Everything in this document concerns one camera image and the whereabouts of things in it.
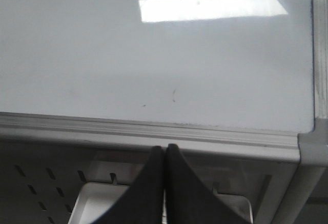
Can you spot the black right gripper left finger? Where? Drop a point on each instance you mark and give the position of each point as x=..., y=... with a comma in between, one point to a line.
x=142, y=201

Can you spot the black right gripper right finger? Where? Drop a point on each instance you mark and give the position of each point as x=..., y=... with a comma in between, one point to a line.
x=187, y=198

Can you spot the white perforated pegboard panel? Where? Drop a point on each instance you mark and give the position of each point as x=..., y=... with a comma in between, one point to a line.
x=40, y=183

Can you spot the white whiteboard with aluminium frame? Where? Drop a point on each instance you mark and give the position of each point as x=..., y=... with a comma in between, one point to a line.
x=239, y=78

